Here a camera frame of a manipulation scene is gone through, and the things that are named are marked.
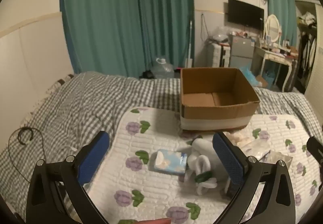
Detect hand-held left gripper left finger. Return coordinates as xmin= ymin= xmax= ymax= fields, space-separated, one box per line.
xmin=26 ymin=130 xmax=110 ymax=224

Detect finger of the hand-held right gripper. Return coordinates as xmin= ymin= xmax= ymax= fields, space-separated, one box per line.
xmin=306 ymin=135 xmax=323 ymax=161

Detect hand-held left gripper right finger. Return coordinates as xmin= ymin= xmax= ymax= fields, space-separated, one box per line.
xmin=212 ymin=132 xmax=296 ymax=224

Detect white and green plush toy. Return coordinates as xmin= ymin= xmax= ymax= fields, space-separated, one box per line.
xmin=184 ymin=154 xmax=218 ymax=194

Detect white soft cloth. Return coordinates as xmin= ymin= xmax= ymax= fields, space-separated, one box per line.
xmin=178 ymin=137 xmax=228 ymax=181

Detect clear plastic packet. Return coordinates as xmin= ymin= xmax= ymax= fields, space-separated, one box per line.
xmin=265 ymin=152 xmax=293 ymax=167
xmin=240 ymin=139 xmax=272 ymax=161

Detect brown cardboard box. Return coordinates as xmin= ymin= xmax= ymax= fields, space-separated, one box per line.
xmin=180 ymin=67 xmax=261 ymax=135

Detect blue tissue pack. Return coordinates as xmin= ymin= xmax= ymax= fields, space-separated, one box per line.
xmin=151 ymin=149 xmax=188 ymax=176

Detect red soft item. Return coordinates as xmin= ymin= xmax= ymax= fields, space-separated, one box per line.
xmin=141 ymin=218 xmax=172 ymax=224

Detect floral quilted mat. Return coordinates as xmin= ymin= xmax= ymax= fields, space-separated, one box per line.
xmin=86 ymin=107 xmax=321 ymax=224

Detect open cardboard carton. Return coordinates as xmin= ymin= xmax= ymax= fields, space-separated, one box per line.
xmin=255 ymin=75 xmax=268 ymax=88

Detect striped pillow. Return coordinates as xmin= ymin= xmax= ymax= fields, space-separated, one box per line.
xmin=49 ymin=74 xmax=75 ymax=88

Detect blue plastic basket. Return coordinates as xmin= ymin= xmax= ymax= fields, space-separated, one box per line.
xmin=262 ymin=70 xmax=278 ymax=85

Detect blue bubble wrap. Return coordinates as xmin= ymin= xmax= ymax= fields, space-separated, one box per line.
xmin=238 ymin=63 xmax=263 ymax=87

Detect white dressing table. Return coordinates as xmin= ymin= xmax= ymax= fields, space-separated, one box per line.
xmin=252 ymin=44 xmax=299 ymax=93

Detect white flat mop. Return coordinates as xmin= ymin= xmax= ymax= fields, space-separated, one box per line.
xmin=185 ymin=20 xmax=195 ymax=68

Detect white suitcase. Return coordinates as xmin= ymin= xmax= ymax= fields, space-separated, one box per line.
xmin=206 ymin=42 xmax=231 ymax=68

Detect cluster of cosmetics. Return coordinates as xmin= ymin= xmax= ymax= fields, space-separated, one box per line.
xmin=260 ymin=37 xmax=299 ymax=59

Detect grey small fridge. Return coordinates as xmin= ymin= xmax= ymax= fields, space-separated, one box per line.
xmin=228 ymin=34 xmax=256 ymax=68

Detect large clear water bottle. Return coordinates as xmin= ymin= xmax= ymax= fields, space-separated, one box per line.
xmin=151 ymin=57 xmax=174 ymax=79

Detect hanging clothes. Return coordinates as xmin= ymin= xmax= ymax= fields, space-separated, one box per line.
xmin=296 ymin=12 xmax=318 ymax=93

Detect clear plastic bags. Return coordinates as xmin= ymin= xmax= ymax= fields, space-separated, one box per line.
xmin=208 ymin=25 xmax=231 ymax=44

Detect white oval mirror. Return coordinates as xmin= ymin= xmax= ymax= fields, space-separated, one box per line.
xmin=264 ymin=14 xmax=281 ymax=44

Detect thin black cable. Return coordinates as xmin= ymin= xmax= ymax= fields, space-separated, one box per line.
xmin=7 ymin=127 xmax=44 ymax=181

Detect black wall cable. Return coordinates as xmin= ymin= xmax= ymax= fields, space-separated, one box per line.
xmin=200 ymin=13 xmax=210 ymax=40

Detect black wall television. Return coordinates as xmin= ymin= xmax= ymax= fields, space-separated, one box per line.
xmin=227 ymin=0 xmax=265 ymax=31

